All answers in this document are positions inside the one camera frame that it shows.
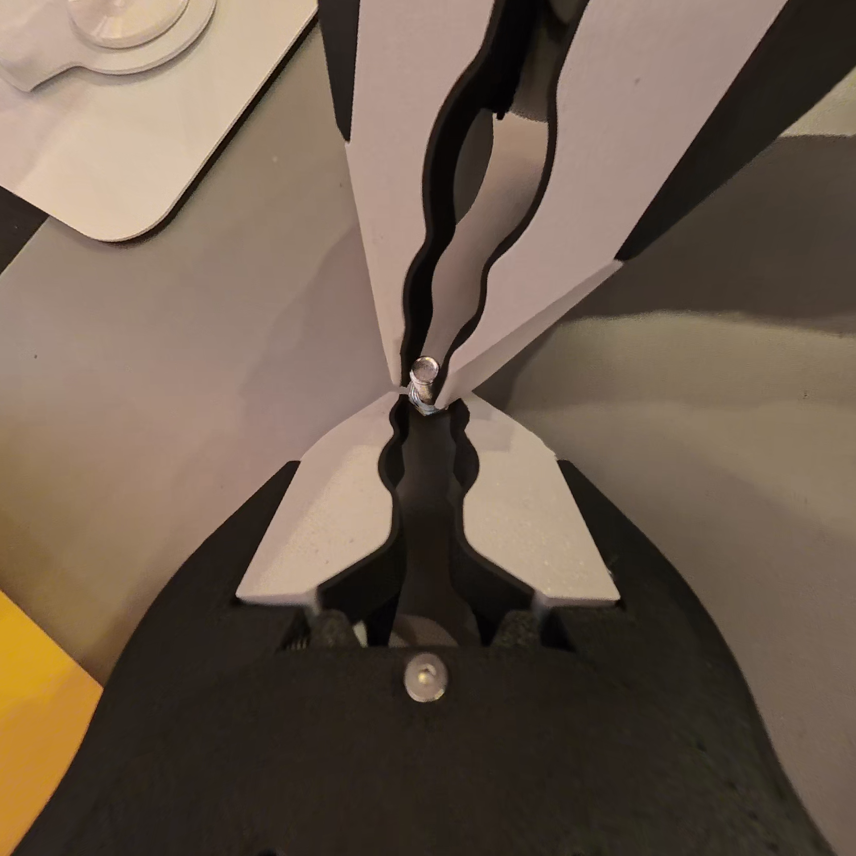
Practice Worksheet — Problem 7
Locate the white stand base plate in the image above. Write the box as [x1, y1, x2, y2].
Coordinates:
[0, 0, 319, 243]

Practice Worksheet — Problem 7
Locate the silver hex nut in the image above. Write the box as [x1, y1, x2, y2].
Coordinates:
[403, 356, 445, 417]

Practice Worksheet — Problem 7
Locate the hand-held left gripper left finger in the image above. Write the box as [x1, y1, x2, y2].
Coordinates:
[234, 391, 409, 647]

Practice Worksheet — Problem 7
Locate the clear plastic disc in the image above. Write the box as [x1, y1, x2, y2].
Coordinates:
[67, 0, 218, 51]

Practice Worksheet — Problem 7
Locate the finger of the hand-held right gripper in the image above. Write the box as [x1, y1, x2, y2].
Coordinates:
[320, 0, 509, 390]
[441, 0, 791, 403]

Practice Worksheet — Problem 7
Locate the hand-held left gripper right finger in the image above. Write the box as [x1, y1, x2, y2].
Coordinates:
[447, 391, 621, 647]

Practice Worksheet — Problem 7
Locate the yellow plastic bin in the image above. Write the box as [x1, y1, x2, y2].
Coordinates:
[0, 588, 105, 856]

